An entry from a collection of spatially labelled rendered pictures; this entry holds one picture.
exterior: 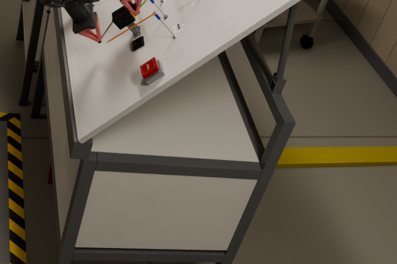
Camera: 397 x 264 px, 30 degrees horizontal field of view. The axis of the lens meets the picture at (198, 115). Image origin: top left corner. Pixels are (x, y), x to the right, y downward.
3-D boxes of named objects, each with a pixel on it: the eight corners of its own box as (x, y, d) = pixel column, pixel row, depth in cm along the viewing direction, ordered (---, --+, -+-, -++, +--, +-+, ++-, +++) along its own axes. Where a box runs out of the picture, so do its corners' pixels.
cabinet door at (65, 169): (58, 241, 238) (80, 150, 215) (48, 130, 278) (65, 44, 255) (66, 241, 238) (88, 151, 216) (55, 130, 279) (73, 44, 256)
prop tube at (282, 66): (274, 87, 229) (291, 1, 209) (272, 82, 231) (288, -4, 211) (284, 87, 229) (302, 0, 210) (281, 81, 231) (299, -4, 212)
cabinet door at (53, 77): (50, 129, 279) (67, 43, 256) (42, 46, 319) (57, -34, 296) (55, 130, 279) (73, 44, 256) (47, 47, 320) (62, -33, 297)
